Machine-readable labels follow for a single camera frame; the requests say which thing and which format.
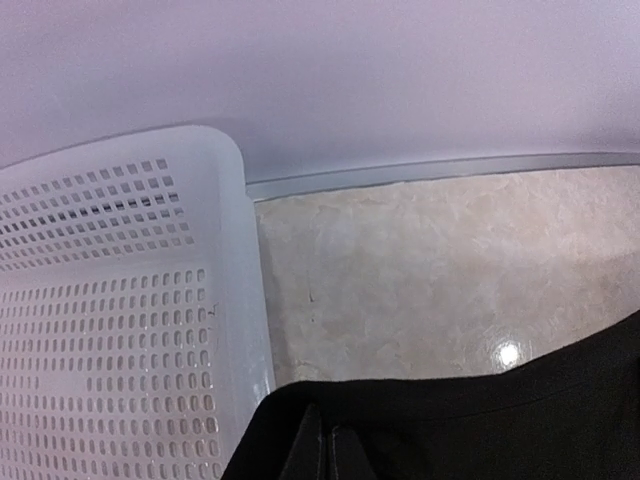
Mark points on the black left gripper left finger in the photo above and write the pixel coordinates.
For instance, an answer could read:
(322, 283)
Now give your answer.
(307, 458)

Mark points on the black long sleeve shirt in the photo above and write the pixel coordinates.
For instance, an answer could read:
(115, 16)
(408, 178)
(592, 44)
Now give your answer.
(570, 414)

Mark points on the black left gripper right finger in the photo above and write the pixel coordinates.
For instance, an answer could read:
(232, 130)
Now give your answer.
(349, 455)

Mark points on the white perforated plastic basket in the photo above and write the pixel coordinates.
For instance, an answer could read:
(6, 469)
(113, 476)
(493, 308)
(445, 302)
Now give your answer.
(134, 338)

